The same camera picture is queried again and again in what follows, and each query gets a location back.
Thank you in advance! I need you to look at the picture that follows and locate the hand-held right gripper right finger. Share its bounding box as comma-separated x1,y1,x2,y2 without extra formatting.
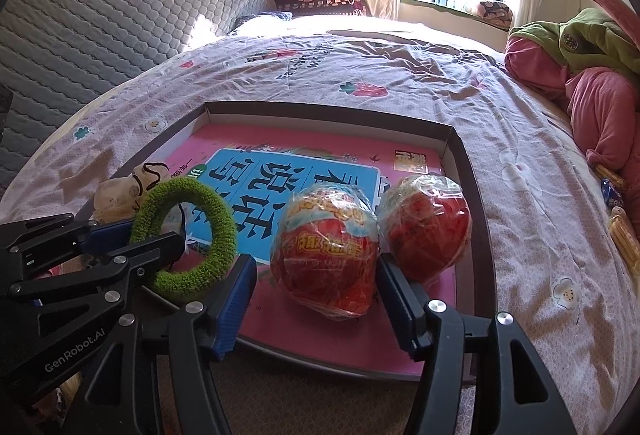
376,253,578,435

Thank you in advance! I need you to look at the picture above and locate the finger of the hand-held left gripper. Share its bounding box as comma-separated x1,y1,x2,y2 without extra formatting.
0,213,133,276
7,231,187,303

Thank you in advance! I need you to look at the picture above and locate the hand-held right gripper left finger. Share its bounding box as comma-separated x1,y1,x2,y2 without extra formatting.
75,254,258,435

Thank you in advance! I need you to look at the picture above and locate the cream sheer hair scrunchie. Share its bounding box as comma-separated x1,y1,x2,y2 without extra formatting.
92,161,193,246

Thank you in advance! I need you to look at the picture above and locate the green fuzzy hair scrunchie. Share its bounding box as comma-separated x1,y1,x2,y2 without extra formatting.
129,178,238,301

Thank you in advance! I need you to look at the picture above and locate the red toy egg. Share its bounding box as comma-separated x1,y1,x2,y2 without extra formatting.
270,182,379,320
375,174,472,283

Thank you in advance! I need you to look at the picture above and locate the dark cardboard box tray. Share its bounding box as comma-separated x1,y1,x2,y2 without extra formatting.
107,101,497,383

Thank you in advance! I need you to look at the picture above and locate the pink book with blue label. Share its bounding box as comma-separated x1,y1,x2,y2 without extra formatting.
150,124,457,378

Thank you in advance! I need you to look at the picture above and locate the grey quilted headboard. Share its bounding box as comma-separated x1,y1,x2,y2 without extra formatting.
0,0,276,196

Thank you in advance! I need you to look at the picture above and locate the yellow wafer packet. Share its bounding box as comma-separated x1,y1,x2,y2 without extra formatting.
607,205,640,276

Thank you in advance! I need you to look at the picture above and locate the small blue snack packet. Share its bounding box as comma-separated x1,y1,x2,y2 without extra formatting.
600,177,626,210

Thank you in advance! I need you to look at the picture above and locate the small yellow snack packet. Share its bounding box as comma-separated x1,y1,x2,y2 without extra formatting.
595,162,626,190

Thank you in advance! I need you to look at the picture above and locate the dark blue patterned pillow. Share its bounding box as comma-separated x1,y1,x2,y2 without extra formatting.
235,10,293,33

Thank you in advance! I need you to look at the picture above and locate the pink quilt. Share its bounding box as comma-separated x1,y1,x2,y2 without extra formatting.
504,35,640,186

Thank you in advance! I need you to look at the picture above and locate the dark patterned folded blanket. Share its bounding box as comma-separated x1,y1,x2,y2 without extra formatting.
272,0,373,18

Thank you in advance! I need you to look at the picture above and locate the patterned blanket on windowsill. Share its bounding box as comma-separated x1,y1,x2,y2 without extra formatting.
462,0,513,28

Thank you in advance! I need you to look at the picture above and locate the green plush blanket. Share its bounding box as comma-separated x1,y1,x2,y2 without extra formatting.
510,7,640,80

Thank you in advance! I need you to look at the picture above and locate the pink curved cushion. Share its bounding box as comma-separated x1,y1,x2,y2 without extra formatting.
562,0,640,40

